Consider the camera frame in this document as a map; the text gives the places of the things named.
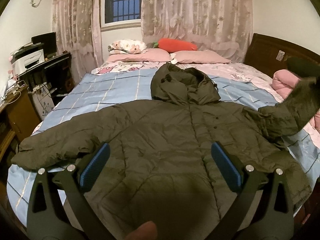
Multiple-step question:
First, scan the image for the lace curtain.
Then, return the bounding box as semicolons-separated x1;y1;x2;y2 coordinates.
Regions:
141;0;253;62
53;0;103;83

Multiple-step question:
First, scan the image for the brown wooden cabinet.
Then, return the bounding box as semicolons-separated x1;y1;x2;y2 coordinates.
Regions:
1;86;41;159

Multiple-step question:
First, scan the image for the barred window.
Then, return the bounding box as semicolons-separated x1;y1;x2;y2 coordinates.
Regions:
104;0;142;24

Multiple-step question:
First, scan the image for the dark wooden headboard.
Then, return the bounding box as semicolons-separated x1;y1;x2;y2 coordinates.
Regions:
244;33;319;77

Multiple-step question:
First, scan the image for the white floral board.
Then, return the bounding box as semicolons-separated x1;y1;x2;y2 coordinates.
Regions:
31;82;54;120

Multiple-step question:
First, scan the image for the orange carrot plush pillow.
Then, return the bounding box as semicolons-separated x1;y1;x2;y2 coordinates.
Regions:
152;38;197;53

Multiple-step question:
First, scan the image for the pink pillow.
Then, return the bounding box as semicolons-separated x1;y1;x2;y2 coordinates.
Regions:
107;48;171;62
170;50;231;64

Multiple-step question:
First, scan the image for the black monitor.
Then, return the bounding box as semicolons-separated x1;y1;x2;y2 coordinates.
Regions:
31;32;57;57

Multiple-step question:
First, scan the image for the right lace curtain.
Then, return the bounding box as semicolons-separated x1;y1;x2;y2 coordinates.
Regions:
141;0;253;62

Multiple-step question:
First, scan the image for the left pink pillow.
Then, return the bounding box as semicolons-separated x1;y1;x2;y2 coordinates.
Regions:
107;48;171;62

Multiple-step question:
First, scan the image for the dark olive puffer jacket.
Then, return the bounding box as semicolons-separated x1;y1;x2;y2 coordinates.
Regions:
12;63;319;239

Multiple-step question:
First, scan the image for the black computer desk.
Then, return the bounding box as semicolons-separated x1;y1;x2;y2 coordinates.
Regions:
19;52;75;105

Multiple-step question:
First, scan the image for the right pink pillow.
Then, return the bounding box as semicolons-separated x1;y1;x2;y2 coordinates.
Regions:
170;50;231;64

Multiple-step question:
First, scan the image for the left lace curtain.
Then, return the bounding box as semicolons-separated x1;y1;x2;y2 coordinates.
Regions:
53;0;103;83

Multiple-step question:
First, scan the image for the white printer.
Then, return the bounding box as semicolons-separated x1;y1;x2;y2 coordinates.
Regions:
11;49;44;74

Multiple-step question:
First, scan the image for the folded pink quilt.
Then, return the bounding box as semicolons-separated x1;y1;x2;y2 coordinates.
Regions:
271;69;320;132

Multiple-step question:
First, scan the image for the person's thumb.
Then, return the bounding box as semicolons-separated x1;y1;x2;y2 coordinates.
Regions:
124;221;158;240

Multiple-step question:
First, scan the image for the blue plaid bed sheet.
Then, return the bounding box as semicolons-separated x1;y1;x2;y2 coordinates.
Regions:
7;69;319;225

